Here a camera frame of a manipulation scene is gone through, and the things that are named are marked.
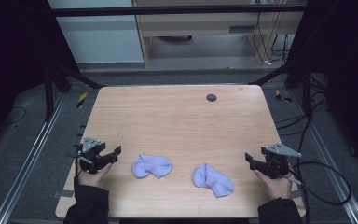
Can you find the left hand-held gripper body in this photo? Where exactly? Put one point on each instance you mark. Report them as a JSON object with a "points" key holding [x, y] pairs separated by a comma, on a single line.
{"points": [[90, 151]]}

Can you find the black horizontal frame bar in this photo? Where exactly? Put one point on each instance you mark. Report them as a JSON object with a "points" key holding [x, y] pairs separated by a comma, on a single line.
{"points": [[174, 10]]}

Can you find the black curtain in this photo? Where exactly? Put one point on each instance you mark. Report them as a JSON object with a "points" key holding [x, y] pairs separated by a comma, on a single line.
{"points": [[12, 62], [351, 77]]}

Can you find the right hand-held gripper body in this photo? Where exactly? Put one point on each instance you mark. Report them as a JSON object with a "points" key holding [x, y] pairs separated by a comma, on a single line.
{"points": [[276, 160]]}

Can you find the black metal stand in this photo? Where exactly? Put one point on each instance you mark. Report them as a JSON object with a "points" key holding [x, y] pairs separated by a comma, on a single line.
{"points": [[49, 93], [306, 90]]}

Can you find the person's left hand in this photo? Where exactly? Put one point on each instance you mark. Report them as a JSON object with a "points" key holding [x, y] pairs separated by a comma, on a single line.
{"points": [[90, 179]]}

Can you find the grey tape strip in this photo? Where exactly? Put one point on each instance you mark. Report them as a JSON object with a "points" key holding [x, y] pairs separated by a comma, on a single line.
{"points": [[296, 194], [62, 193]]}

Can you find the light wooden desk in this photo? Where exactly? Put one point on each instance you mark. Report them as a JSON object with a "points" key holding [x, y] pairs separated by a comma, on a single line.
{"points": [[199, 25]]}

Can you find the yellow black striped tape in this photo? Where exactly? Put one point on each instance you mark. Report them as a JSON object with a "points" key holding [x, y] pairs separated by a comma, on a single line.
{"points": [[281, 95], [81, 100]]}

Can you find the white cabinet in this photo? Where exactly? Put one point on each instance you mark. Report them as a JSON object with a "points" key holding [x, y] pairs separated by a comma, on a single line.
{"points": [[99, 37]]}

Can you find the person's right hand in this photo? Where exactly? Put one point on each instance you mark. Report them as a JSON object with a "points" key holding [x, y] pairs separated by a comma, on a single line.
{"points": [[276, 186]]}

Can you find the light purple sock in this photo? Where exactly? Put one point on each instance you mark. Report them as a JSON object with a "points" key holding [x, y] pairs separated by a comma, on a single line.
{"points": [[211, 180], [151, 166]]}

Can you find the aluminium floor rail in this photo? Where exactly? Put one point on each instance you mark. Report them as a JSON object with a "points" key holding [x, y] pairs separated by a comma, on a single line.
{"points": [[329, 155], [34, 152]]}

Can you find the grey round table grommet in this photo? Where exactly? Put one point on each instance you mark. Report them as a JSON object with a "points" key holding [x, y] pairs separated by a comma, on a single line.
{"points": [[211, 97]]}

